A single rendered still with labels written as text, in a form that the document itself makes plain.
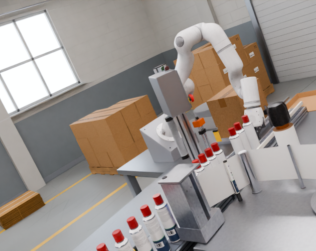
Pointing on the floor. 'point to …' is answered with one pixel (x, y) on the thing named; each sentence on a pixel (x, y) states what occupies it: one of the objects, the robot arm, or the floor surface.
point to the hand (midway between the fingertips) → (257, 136)
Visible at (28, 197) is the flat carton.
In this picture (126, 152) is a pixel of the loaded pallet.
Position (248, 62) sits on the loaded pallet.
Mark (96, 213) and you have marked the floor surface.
